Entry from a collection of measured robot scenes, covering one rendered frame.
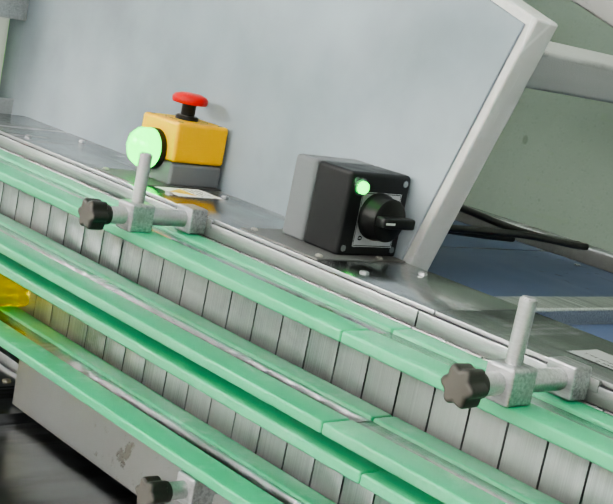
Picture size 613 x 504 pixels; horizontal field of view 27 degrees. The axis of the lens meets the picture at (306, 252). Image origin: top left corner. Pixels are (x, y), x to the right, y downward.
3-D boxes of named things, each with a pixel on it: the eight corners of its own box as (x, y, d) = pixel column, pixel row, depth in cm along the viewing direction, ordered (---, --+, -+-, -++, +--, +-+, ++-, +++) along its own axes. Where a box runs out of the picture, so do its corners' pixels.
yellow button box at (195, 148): (185, 176, 146) (132, 171, 141) (197, 113, 144) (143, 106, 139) (221, 190, 141) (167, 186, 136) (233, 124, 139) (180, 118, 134)
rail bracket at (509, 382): (552, 385, 91) (428, 395, 82) (575, 289, 90) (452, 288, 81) (596, 405, 88) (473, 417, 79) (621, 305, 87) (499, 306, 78)
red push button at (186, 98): (161, 118, 140) (166, 88, 139) (189, 121, 142) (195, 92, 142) (181, 125, 137) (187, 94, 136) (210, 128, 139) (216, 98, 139)
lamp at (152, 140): (140, 163, 140) (117, 161, 138) (147, 124, 139) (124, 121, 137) (163, 172, 136) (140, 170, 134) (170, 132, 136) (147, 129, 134)
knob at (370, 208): (387, 240, 118) (412, 249, 116) (353, 238, 115) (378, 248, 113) (397, 193, 118) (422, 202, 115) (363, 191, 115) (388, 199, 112)
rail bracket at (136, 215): (187, 227, 124) (71, 222, 115) (201, 155, 123) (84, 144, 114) (211, 238, 121) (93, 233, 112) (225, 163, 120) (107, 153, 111)
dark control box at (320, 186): (343, 236, 126) (280, 233, 120) (359, 159, 125) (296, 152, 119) (400, 258, 120) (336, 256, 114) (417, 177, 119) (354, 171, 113)
